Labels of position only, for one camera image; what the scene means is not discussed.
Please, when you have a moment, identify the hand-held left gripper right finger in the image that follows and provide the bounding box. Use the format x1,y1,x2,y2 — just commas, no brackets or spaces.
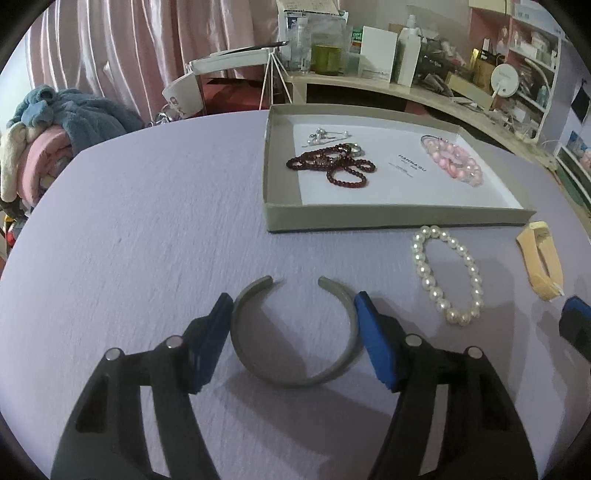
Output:
353,291,541,480

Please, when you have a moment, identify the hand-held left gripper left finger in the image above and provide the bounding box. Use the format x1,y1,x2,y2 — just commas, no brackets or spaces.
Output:
48,292,234,480

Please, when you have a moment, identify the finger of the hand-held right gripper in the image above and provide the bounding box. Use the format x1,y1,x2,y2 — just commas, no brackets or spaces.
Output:
558,295,591,363

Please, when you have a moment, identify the yellow hair clip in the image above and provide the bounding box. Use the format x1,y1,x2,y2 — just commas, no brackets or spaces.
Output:
516,222,566,303

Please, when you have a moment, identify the grey cuff bangle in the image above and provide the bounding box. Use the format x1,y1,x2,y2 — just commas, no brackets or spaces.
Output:
231,275,358,388

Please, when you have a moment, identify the grey cardboard tray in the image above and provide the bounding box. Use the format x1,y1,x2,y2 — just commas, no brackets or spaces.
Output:
263,104,536,234

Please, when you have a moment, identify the dark red bead bracelet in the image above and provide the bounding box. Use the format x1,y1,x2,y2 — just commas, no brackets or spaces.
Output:
286,143,377,189

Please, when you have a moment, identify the pink bead flower bracelet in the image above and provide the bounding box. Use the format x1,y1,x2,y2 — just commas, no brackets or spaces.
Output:
420,136,484,188

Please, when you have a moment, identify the white desktop rack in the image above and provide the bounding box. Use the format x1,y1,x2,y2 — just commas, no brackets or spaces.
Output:
554,138,591,213

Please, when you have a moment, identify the lavender tablecloth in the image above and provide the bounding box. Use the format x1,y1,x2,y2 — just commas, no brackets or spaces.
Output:
0,108,591,480

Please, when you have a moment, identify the black hanging pouch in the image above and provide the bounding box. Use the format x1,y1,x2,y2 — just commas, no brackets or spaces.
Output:
570,80,591,123

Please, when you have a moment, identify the white printed bucket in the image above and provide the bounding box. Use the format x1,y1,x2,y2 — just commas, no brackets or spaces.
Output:
161,74,204,121

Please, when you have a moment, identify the pink folded blanket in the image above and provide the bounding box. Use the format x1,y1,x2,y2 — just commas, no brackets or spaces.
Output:
21,127,75,208

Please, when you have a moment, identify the round white mirror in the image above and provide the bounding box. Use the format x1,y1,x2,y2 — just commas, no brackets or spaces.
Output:
490,65,522,99

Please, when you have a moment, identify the long beige box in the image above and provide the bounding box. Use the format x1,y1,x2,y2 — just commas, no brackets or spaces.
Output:
445,71,495,109

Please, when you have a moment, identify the blue fleece blanket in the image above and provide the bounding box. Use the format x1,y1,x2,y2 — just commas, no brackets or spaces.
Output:
9,85,144,153

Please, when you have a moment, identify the cream plush blanket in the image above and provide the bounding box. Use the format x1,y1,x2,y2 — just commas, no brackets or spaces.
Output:
0,124,38,204

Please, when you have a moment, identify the pink and white shelf unit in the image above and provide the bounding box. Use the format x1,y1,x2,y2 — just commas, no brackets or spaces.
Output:
468,0,591,139

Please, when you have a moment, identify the green glass jar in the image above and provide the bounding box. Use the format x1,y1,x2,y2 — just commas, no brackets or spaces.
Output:
311,44,342,75

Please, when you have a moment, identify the white pump bottle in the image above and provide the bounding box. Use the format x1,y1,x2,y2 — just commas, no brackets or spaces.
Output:
397,16,423,88

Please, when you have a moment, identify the white carton box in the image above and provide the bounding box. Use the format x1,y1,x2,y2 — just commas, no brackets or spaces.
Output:
360,26,399,83

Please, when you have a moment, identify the clear cosmetics organizer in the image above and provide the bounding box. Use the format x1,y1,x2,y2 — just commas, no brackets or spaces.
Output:
418,32,467,88

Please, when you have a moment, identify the pink curtain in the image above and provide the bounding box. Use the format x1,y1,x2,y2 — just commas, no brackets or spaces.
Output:
25,0,289,121

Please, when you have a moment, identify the white pearl bracelet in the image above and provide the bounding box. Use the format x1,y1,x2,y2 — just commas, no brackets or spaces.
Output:
411,225,483,328

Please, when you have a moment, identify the white stand with wire legs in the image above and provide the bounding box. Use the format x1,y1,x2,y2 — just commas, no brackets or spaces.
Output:
187,41,294,112

